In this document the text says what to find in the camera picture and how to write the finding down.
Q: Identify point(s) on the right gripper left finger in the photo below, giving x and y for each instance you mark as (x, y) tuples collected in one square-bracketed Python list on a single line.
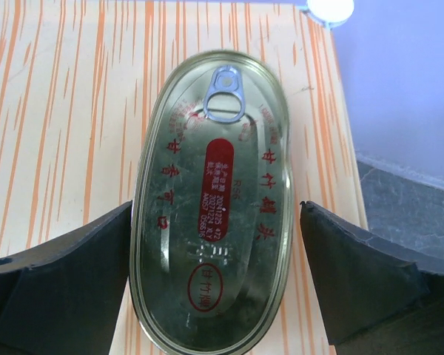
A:
[(64, 296)]

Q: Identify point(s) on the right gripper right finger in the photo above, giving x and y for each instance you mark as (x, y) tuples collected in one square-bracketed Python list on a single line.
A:
[(375, 296)]

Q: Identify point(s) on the oval fish can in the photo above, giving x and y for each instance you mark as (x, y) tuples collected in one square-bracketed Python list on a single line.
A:
[(212, 213)]

